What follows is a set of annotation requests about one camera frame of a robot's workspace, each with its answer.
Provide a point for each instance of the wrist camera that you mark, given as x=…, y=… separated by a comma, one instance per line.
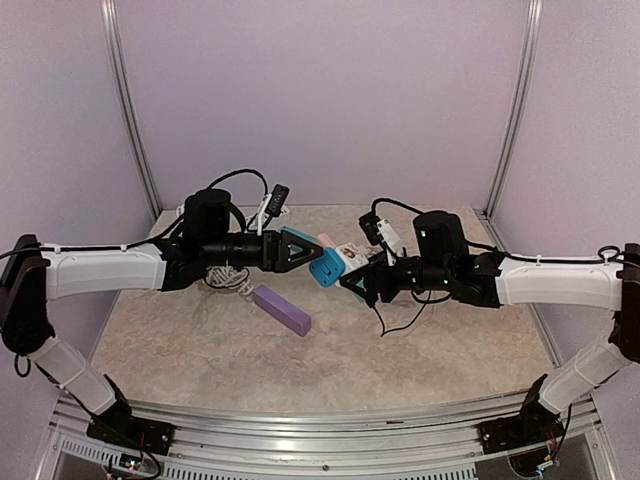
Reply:
x=379, y=232
x=270, y=208

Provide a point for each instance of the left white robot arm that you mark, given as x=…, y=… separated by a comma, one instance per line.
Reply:
x=210, y=232

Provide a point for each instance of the pink plug adapter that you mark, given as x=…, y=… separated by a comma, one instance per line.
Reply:
x=325, y=241

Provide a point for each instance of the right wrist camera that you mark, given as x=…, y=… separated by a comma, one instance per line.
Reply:
x=379, y=232

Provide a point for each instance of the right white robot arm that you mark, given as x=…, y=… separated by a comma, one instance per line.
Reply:
x=484, y=276

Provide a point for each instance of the aluminium corner post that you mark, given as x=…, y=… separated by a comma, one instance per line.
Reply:
x=517, y=108
x=108, y=9

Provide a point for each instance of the blue plug adapter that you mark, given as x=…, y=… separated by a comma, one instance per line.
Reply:
x=328, y=268

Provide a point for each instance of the left aluminium corner post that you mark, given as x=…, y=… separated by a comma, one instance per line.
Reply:
x=108, y=9

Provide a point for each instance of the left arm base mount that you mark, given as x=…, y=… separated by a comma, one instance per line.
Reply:
x=118, y=426

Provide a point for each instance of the right aluminium corner post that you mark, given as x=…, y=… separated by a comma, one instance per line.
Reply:
x=517, y=108

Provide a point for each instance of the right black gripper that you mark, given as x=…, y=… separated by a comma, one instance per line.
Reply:
x=372, y=272

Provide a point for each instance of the purple rectangular power block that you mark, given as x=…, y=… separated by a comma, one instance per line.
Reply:
x=282, y=310

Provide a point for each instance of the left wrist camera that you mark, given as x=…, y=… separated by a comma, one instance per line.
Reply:
x=270, y=208

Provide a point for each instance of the white cube socket with sticker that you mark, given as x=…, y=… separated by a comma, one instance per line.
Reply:
x=352, y=256

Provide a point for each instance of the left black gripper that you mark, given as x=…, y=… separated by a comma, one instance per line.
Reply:
x=274, y=253

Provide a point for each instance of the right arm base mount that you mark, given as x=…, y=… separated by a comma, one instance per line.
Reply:
x=532, y=424

